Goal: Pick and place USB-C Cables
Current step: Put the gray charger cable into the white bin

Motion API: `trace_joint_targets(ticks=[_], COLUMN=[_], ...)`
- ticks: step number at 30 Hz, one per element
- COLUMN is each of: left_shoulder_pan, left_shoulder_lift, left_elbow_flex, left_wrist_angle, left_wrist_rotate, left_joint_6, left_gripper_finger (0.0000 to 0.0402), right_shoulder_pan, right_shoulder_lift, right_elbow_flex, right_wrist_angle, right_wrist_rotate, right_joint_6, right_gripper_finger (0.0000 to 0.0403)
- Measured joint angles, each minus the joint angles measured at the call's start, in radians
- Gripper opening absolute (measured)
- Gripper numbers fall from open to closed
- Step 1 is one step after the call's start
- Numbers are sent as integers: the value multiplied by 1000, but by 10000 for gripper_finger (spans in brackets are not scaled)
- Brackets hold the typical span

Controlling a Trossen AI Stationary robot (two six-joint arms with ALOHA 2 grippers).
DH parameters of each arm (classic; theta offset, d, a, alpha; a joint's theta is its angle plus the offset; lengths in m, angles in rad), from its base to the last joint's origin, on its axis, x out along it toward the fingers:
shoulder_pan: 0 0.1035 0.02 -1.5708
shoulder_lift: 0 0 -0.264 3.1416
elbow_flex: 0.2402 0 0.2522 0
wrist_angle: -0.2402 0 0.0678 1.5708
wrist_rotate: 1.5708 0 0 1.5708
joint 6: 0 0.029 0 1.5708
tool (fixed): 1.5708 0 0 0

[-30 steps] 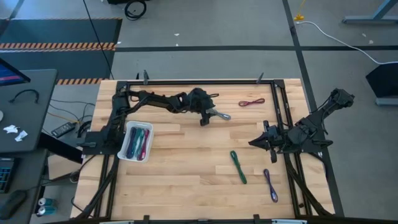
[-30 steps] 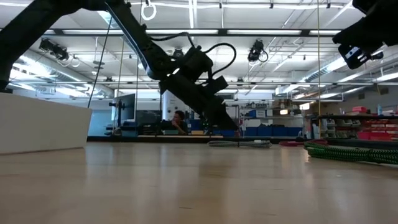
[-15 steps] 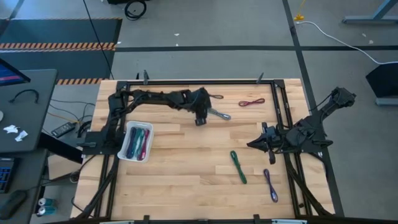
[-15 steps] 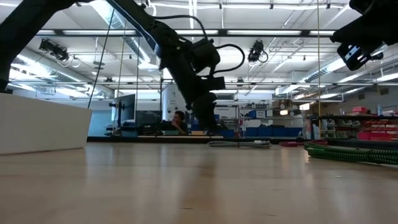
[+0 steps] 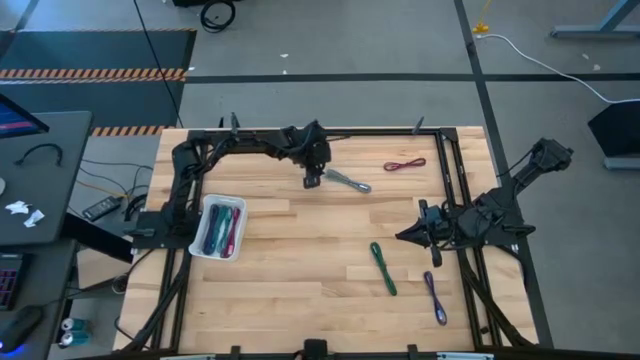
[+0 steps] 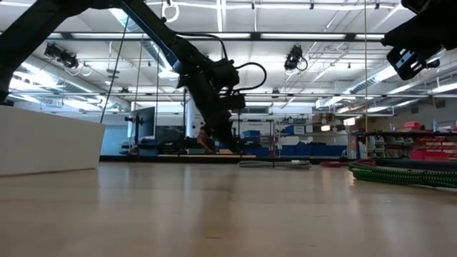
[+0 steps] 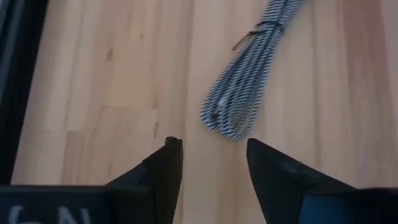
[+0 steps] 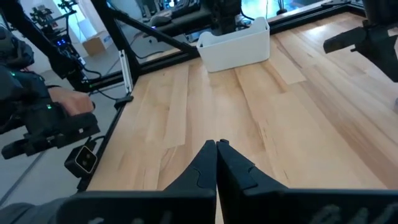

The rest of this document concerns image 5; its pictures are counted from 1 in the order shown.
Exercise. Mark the black aluminium table frame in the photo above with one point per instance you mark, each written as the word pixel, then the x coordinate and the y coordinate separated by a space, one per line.
pixel 380 133

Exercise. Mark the teal drink can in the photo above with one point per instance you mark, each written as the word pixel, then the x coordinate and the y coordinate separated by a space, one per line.
pixel 74 338
pixel 75 324

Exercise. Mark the computer monitor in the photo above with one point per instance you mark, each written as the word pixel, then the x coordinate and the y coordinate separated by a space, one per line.
pixel 17 120

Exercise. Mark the black box on grey base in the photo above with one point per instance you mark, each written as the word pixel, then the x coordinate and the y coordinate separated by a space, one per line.
pixel 620 130

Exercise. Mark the black keyboard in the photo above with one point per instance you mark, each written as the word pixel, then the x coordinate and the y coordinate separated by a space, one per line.
pixel 9 282

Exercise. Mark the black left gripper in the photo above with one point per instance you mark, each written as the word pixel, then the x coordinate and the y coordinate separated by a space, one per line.
pixel 312 147

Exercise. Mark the black power adapter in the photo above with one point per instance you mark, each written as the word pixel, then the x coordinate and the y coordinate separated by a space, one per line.
pixel 101 208

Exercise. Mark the black computer mouse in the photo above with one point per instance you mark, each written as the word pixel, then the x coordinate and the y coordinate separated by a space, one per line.
pixel 19 327

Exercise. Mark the small black device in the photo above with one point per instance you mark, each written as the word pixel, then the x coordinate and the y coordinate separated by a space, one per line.
pixel 315 347

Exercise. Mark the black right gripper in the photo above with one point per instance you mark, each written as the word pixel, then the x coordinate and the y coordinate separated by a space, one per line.
pixel 440 225

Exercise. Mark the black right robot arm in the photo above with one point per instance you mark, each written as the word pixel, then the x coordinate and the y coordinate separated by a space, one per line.
pixel 530 170

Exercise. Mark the blue-grey table leg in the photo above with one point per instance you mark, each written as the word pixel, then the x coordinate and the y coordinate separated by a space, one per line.
pixel 610 22

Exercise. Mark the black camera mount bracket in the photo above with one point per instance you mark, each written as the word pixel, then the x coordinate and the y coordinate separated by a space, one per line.
pixel 418 126
pixel 234 122

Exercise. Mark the black hazard-striped floor mat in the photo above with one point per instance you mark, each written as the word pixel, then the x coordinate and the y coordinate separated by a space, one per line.
pixel 100 50

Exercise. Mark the black side desk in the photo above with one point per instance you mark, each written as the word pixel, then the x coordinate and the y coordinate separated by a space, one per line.
pixel 45 200

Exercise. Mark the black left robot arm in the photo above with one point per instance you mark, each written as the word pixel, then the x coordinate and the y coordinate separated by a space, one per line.
pixel 182 165

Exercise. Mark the yellow plug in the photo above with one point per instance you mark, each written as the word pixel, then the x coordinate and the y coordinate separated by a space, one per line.
pixel 481 27

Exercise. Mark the crumpled white paper scrap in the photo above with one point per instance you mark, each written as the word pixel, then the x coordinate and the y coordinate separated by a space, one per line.
pixel 34 218
pixel 17 207

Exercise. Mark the white plastic bin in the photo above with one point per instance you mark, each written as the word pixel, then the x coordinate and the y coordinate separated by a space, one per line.
pixel 200 240

